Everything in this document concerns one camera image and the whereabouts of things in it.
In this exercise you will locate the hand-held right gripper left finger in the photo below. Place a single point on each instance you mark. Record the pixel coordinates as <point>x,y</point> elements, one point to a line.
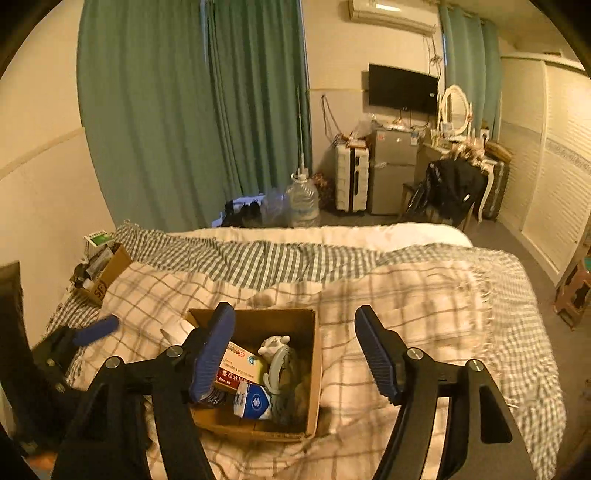
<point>212,355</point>

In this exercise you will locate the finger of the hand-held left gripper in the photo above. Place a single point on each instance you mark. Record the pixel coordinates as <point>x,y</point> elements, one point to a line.
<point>98,330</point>

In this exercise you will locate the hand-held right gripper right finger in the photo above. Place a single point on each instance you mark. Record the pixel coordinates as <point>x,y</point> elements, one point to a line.
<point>376,355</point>

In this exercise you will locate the medicine box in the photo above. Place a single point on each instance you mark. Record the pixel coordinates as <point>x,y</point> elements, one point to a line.
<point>242,367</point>

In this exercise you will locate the blue white tissue packet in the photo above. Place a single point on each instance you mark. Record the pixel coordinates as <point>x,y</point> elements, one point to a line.
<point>253,402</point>

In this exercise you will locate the white plastic figure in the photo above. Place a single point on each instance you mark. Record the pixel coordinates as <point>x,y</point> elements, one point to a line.
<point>274,346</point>

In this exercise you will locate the large cardboard box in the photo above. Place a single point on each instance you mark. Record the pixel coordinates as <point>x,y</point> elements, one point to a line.
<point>302,369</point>

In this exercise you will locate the small cardboard box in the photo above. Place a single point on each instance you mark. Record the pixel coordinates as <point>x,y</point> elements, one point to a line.
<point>108,277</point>

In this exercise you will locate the plaid blanket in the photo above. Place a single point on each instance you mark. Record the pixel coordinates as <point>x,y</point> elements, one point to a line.
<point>415,304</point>

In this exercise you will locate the green white carton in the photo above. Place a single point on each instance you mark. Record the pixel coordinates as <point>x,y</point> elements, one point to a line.
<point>99,240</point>

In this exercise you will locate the white mattress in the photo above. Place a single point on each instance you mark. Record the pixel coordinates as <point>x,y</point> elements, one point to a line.
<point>323,236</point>

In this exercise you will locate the clear plastic bag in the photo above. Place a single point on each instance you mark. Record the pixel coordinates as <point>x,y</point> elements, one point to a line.
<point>276,207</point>

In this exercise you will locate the large clear water jug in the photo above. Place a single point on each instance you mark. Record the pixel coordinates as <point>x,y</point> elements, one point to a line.
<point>302,203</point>

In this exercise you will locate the floral bag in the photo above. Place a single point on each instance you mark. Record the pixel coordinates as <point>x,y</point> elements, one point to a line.
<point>325,191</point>

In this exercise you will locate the white suitcase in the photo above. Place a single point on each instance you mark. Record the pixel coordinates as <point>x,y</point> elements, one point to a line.
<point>352,177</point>

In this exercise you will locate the grey small fridge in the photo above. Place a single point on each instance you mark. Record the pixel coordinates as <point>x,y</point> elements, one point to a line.
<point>392,170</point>

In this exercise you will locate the black jacket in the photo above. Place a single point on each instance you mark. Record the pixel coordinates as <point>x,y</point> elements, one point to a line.
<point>457,187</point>

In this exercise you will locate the brown suitcase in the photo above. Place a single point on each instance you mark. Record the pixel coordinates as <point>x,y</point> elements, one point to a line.
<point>496,184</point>

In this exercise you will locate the wide green curtain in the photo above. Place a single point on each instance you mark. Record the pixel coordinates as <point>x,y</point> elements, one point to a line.
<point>147,115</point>

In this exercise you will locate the thin metal pole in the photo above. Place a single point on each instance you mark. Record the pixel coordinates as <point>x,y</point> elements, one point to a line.
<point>302,129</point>

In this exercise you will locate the white oval mirror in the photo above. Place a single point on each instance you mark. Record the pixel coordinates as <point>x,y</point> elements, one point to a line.
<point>455,108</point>

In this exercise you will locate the white louvred wardrobe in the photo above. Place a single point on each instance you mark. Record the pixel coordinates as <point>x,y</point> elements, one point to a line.
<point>554,161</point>

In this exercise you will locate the narrow green curtain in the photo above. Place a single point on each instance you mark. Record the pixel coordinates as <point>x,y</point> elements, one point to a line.
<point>471,64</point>

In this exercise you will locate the white air conditioner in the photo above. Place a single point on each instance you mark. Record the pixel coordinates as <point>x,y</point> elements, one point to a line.
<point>392,14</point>

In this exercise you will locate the black wall television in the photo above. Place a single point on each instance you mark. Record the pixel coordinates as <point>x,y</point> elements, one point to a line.
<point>401,88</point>

